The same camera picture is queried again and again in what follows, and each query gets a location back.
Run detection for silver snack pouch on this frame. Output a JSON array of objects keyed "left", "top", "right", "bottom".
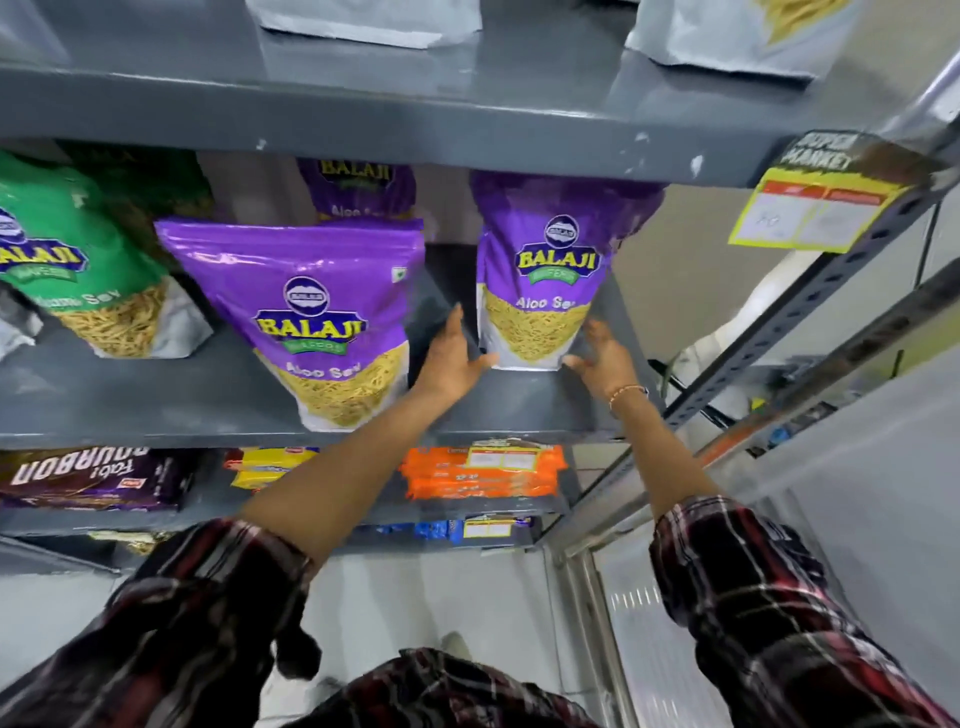
[
  {"left": 624, "top": 0, "right": 865, "bottom": 81},
  {"left": 245, "top": 0, "right": 484, "bottom": 51},
  {"left": 0, "top": 285, "right": 45, "bottom": 363}
]

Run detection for grey metal shelf rack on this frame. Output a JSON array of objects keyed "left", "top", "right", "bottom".
[{"left": 0, "top": 0, "right": 960, "bottom": 575}]

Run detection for yellow shelf price tag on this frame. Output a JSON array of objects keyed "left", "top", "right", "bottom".
[{"left": 728, "top": 130, "right": 933, "bottom": 254}]

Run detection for brown biscuit packet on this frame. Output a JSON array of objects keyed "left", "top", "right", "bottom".
[{"left": 0, "top": 447, "right": 201, "bottom": 513}]

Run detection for dark plaid shirt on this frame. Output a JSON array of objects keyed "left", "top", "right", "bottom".
[{"left": 0, "top": 493, "right": 960, "bottom": 728}]

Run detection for grey slotted metal rack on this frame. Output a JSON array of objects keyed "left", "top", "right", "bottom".
[{"left": 693, "top": 258, "right": 960, "bottom": 470}]

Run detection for blue biscuit packets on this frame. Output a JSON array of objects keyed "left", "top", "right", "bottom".
[{"left": 373, "top": 516, "right": 535, "bottom": 546}]

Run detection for small yellow price label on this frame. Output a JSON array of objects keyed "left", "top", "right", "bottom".
[
  {"left": 462, "top": 517, "right": 520, "bottom": 542},
  {"left": 465, "top": 441, "right": 543, "bottom": 474}
]

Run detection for person's right forearm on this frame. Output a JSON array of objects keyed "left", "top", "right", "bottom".
[{"left": 609, "top": 388, "right": 723, "bottom": 522}]

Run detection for green snack pouch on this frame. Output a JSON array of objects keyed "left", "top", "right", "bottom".
[
  {"left": 58, "top": 142, "right": 217, "bottom": 260},
  {"left": 0, "top": 150, "right": 216, "bottom": 360}
]

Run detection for purple snack pouch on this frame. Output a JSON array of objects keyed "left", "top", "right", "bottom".
[
  {"left": 470, "top": 170, "right": 668, "bottom": 373},
  {"left": 154, "top": 216, "right": 427, "bottom": 435},
  {"left": 297, "top": 157, "right": 418, "bottom": 223}
]

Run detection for person's left forearm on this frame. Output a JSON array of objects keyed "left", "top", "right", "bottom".
[{"left": 238, "top": 382, "right": 450, "bottom": 567}]

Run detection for orange biscuit packet stack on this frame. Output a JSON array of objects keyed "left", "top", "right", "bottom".
[{"left": 399, "top": 441, "right": 570, "bottom": 502}]

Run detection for yellow biscuit packet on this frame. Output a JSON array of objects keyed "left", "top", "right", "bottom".
[{"left": 223, "top": 447, "right": 321, "bottom": 492}]

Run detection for person's right hand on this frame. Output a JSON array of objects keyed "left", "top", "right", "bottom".
[{"left": 562, "top": 318, "right": 651, "bottom": 411}]

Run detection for person's left hand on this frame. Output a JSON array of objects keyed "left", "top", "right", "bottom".
[{"left": 411, "top": 303, "right": 501, "bottom": 411}]

